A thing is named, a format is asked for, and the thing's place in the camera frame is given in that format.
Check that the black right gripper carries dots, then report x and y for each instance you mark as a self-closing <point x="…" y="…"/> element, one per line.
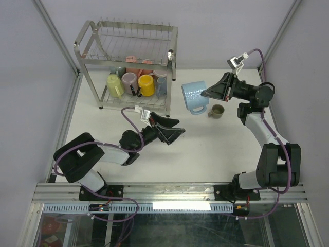
<point x="223" y="90"/>

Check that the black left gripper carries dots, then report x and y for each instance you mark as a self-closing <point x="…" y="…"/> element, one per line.
<point x="166" y="135"/>

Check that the small olive cup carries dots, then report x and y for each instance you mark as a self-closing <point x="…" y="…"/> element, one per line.
<point x="216" y="111"/>

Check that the light blue mug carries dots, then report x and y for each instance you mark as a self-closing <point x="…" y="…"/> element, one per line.
<point x="195" y="103"/>

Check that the grey white small mug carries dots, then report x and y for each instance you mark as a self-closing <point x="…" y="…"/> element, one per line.
<point x="161" y="86"/>

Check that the yellow mug black handle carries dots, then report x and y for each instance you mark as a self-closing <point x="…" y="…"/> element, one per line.
<point x="146" y="86"/>

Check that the lilac mug with handle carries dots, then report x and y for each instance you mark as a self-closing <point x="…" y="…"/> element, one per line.
<point x="159" y="73"/>

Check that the lilac mug black handle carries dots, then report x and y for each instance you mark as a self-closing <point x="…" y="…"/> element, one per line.
<point x="130" y="84"/>

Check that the pale green mug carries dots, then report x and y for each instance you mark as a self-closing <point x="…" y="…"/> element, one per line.
<point x="115" y="86"/>

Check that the grey-blue round ceramic cup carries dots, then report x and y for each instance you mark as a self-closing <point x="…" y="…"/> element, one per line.
<point x="118" y="71"/>

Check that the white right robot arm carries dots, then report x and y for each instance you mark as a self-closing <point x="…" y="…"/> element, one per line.
<point x="279" y="164"/>

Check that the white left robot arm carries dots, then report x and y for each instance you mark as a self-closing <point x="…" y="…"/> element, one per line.
<point x="76" y="160"/>

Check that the stainless steel dish rack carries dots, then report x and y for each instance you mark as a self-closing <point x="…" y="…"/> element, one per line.
<point x="140" y="48"/>

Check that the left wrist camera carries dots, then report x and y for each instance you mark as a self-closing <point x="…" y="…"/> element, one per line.
<point x="144" y="114"/>

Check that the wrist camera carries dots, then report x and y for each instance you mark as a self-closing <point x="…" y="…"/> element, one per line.
<point x="236" y="63"/>
<point x="144" y="114"/>

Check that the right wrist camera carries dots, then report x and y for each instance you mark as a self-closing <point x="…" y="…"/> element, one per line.
<point x="236" y="63"/>

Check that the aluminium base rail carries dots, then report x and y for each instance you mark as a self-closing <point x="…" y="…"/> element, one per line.
<point x="149" y="192"/>

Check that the white slotted cable duct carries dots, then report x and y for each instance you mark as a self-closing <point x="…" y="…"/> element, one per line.
<point x="143" y="208"/>

